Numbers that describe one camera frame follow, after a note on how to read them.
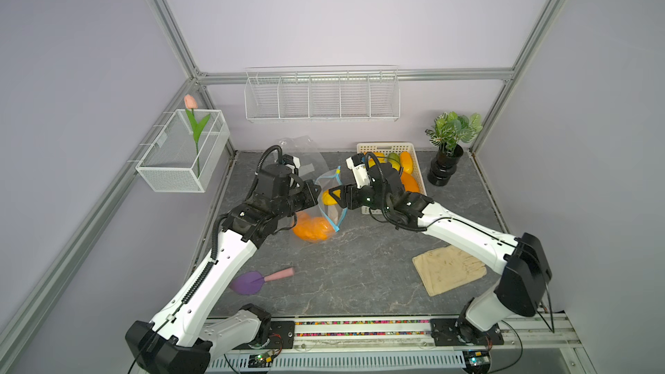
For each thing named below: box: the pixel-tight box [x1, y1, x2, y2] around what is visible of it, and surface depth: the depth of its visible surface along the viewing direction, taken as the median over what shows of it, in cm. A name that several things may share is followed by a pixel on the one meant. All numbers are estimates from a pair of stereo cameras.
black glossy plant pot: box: [427, 144, 465, 187], surface depth 104 cm
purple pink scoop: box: [229, 266, 295, 296], surface depth 86 cm
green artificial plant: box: [424, 110, 484, 157], surface depth 96 cm
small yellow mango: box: [400, 150, 414, 175], surface depth 114 cm
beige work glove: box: [412, 245, 488, 297], surface depth 86 cm
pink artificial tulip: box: [183, 93, 211, 179], surface depth 82 cm
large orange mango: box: [292, 212, 336, 243], surface depth 82 cm
